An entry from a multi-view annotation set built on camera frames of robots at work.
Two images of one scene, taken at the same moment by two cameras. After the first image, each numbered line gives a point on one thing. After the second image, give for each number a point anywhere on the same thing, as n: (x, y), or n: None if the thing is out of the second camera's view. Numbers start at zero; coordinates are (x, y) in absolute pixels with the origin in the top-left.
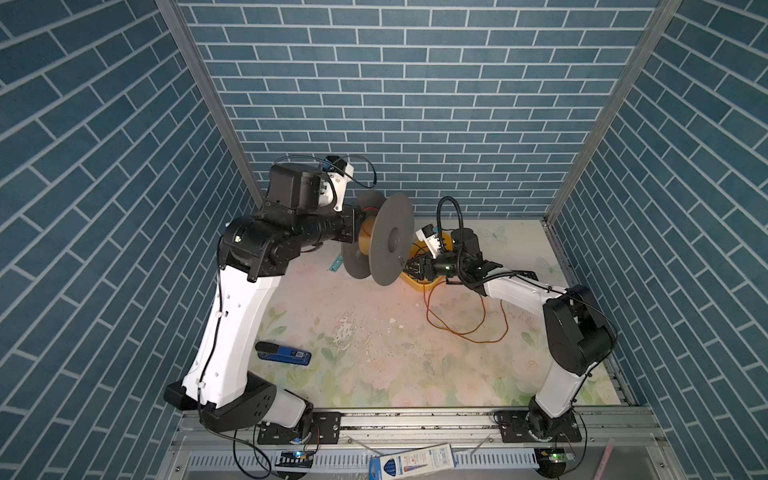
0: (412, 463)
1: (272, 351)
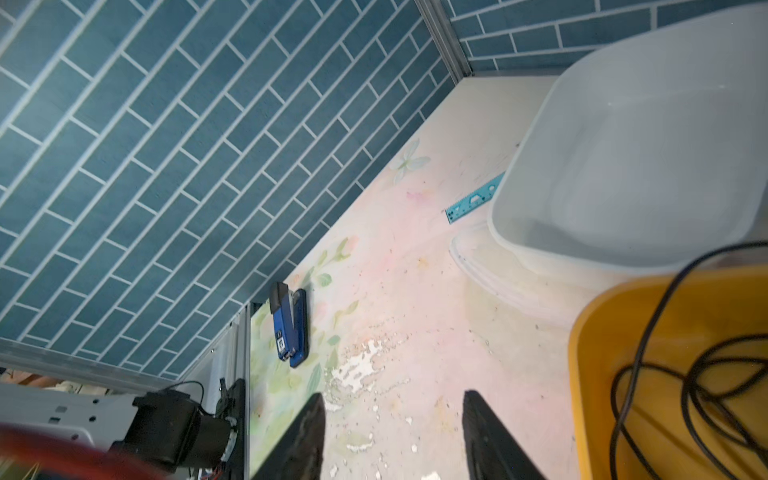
0: None
1: (290, 315)
